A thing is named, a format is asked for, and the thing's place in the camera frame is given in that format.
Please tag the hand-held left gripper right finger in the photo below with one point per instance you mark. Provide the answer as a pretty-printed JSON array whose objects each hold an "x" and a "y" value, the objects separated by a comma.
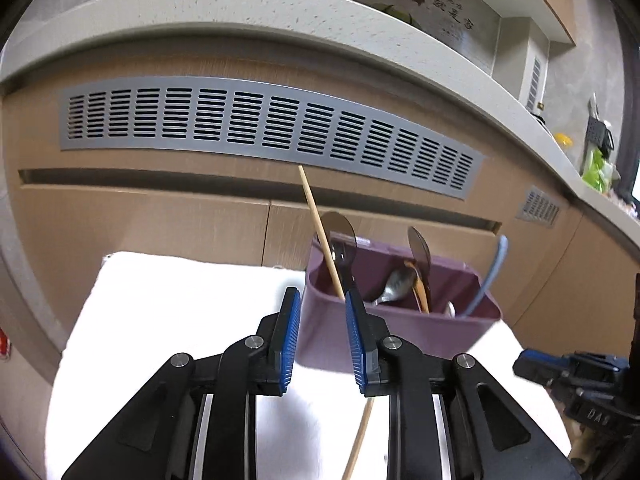
[{"x": 355, "y": 345}]

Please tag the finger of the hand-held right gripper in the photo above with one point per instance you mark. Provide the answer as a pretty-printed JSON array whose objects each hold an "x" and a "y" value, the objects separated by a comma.
[
  {"x": 532, "y": 362},
  {"x": 585, "y": 389}
]

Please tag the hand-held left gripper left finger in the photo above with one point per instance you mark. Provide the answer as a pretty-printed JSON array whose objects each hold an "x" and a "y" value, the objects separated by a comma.
[{"x": 290, "y": 340}]

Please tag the purple utensil container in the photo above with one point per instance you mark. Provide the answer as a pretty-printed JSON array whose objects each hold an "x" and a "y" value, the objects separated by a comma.
[{"x": 400, "y": 340}]

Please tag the metal spoon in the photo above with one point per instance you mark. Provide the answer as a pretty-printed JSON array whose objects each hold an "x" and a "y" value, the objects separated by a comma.
[{"x": 397, "y": 285}]

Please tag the wooden chopstick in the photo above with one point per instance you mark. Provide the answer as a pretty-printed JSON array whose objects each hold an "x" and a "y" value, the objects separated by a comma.
[
  {"x": 357, "y": 440},
  {"x": 320, "y": 232}
]

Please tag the person's right hand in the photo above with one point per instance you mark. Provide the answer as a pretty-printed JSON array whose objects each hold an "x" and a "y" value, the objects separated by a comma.
[{"x": 580, "y": 447}]

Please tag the white plastic utensil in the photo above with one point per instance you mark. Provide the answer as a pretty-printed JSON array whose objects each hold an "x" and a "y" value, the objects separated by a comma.
[{"x": 451, "y": 308}]

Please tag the small grey vent grille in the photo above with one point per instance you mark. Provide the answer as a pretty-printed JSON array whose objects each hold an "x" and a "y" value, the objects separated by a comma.
[{"x": 537, "y": 207}]

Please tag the wooden cabinet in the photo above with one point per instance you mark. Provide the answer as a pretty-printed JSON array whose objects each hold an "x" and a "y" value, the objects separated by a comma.
[{"x": 150, "y": 220}]

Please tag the green packet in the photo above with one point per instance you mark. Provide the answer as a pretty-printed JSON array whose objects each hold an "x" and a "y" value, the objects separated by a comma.
[{"x": 597, "y": 172}]

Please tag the small yellow object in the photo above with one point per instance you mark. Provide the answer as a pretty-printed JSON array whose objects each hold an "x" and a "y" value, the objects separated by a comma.
[{"x": 562, "y": 139}]

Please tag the black rack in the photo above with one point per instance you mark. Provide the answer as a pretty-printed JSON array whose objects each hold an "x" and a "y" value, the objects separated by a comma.
[{"x": 597, "y": 130}]

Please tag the large grey vent grille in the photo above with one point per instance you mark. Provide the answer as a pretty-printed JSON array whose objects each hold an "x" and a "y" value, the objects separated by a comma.
[{"x": 200, "y": 115}]

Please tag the small red object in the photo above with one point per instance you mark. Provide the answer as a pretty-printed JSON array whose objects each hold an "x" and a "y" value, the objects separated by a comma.
[{"x": 4, "y": 344}]

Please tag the white cabinet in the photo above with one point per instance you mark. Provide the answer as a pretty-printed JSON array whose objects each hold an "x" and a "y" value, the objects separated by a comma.
[{"x": 525, "y": 60}]

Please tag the wall poster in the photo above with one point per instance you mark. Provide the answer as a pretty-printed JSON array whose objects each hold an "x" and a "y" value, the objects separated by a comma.
[{"x": 435, "y": 5}]

